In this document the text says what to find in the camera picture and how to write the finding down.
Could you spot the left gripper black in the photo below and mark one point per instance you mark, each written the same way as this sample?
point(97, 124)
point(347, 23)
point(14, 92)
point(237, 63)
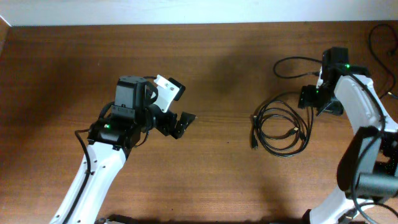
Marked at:
point(167, 127)

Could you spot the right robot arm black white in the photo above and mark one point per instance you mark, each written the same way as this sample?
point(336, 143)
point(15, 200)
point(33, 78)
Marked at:
point(367, 172)

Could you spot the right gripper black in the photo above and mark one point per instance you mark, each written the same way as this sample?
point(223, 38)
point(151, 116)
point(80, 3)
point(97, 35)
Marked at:
point(308, 97)

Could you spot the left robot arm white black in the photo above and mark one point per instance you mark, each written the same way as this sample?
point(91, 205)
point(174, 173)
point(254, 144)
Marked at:
point(140, 105)

